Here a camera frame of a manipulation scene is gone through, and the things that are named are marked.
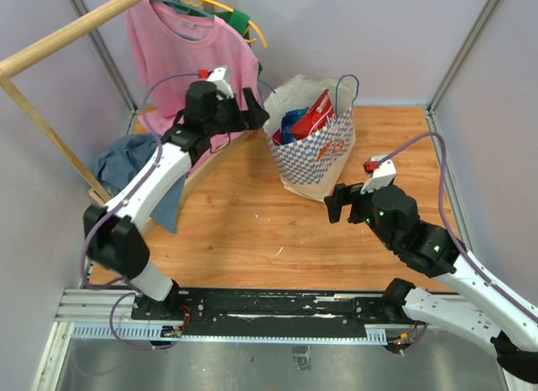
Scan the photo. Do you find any red Chuba chips bag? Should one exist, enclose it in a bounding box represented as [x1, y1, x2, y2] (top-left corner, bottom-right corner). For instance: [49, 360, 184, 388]
[290, 89, 335, 140]

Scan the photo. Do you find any blue crumpled cloth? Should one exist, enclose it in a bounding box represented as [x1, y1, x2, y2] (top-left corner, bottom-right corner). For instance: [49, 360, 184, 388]
[93, 134, 187, 234]

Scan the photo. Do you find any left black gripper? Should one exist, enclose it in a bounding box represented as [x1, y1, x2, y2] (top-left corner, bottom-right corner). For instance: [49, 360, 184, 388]
[206, 88, 270, 138]

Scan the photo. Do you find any grey slotted cable duct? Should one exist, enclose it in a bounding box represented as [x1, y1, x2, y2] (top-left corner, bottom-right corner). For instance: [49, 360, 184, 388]
[69, 323, 388, 346]

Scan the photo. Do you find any pink t-shirt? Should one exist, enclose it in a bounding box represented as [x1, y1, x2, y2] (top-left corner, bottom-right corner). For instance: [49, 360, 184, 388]
[126, 0, 261, 135]

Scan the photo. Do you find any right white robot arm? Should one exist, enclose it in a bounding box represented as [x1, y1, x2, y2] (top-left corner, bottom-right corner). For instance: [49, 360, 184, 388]
[324, 184, 537, 383]

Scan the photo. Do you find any blue snack bag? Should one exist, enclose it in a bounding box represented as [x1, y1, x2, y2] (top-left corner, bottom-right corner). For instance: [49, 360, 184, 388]
[280, 108, 309, 145]

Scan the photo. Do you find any blue checkered paper bag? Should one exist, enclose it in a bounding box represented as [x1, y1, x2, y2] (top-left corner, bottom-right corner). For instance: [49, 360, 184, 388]
[263, 74, 360, 202]

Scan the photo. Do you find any wooden clothes rack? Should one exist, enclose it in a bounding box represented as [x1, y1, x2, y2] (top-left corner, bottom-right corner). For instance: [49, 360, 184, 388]
[0, 0, 253, 236]

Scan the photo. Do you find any pink snack bag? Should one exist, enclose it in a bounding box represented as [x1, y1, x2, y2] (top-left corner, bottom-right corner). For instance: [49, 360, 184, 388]
[272, 130, 282, 146]

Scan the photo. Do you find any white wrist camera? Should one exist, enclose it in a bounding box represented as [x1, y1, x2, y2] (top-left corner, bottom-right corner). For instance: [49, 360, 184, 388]
[207, 66, 235, 98]
[361, 154, 396, 194]

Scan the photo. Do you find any green garment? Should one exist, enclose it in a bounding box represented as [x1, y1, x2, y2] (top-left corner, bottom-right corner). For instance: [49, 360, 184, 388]
[150, 0, 264, 75]

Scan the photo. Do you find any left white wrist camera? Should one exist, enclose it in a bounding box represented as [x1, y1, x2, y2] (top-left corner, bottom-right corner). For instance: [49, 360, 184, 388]
[207, 66, 235, 98]

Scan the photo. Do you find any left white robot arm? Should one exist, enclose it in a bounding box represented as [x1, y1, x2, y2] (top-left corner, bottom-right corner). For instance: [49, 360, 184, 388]
[82, 80, 269, 320]

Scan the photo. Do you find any grey-blue hanger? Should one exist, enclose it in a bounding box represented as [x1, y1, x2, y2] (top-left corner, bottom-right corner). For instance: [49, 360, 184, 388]
[150, 0, 214, 19]

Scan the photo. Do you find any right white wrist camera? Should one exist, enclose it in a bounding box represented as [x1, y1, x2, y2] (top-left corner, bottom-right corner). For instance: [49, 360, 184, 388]
[361, 154, 396, 194]

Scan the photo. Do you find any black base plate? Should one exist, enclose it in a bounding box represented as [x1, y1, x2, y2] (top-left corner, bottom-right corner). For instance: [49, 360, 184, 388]
[131, 288, 412, 339]

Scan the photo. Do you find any yellow hanger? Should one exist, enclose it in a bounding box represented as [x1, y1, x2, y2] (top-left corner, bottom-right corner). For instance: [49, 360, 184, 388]
[171, 0, 268, 48]

